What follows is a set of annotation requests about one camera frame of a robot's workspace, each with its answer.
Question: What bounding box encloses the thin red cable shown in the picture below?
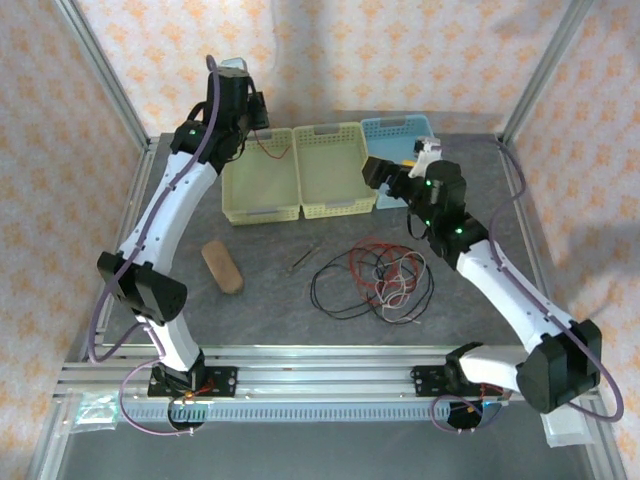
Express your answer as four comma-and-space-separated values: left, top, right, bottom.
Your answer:
253, 128, 294, 161
348, 235, 419, 301
349, 242, 417, 306

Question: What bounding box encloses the thin black cable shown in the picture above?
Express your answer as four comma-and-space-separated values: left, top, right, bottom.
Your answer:
309, 252, 381, 321
372, 244, 416, 282
367, 247, 436, 326

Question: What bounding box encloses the thin white cable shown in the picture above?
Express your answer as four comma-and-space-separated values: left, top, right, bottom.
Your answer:
374, 269, 409, 307
372, 249, 427, 322

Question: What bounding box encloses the blue plastic basket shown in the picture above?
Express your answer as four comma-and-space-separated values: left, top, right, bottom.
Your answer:
360, 113, 436, 210

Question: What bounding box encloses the yellow plastic basket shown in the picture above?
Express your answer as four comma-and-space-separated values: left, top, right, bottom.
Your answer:
292, 123, 377, 221

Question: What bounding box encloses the green plastic basket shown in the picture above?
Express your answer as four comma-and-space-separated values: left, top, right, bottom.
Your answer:
221, 127, 303, 227

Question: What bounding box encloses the small dark thin rod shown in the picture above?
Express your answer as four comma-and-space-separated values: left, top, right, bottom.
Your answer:
287, 244, 321, 275

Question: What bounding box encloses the brown wooden block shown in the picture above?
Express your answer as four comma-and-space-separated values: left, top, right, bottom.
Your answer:
200, 240, 246, 295

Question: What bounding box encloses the clear bag with white pad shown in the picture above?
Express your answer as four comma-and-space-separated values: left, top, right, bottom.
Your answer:
542, 399, 596, 449

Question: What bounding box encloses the clear bag with green parts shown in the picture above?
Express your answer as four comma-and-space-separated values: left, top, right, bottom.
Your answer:
72, 391, 120, 431

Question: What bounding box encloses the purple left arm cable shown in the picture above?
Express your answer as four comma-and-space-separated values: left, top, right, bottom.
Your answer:
87, 53, 221, 437

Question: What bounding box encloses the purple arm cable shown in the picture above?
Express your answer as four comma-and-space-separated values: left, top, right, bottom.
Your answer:
87, 53, 221, 437
430, 139, 626, 435

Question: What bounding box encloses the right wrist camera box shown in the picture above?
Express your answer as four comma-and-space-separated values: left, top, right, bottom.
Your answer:
408, 137, 445, 179

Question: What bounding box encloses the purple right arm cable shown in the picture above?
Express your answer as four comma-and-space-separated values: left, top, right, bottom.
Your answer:
430, 139, 626, 435

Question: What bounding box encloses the aluminium frame post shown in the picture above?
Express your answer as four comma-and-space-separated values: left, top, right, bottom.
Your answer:
499, 0, 594, 146
53, 0, 153, 151

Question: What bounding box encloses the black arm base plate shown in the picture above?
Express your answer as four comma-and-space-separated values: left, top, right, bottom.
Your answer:
411, 364, 503, 400
147, 366, 240, 400

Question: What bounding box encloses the aluminium mounting rail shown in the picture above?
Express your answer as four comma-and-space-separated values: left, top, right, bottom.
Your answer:
53, 343, 604, 404

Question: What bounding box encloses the grey slotted cable duct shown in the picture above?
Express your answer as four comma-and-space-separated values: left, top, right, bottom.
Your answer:
119, 402, 504, 425

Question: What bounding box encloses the aluminium frame leg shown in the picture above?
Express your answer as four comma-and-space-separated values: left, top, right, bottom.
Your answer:
587, 399, 629, 480
27, 399, 76, 480

